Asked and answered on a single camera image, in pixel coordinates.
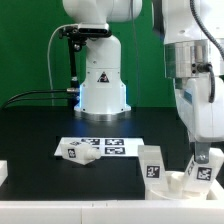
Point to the white marker sheet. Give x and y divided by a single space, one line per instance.
118 147

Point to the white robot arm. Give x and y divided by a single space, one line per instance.
193 37

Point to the white L-shaped fence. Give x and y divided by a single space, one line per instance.
210 211

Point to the white round stool seat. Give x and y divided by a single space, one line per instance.
175 191

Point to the black camera stand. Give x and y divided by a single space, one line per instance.
74 56

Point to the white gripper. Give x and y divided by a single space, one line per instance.
203 120

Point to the white left fence block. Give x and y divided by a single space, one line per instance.
3 171

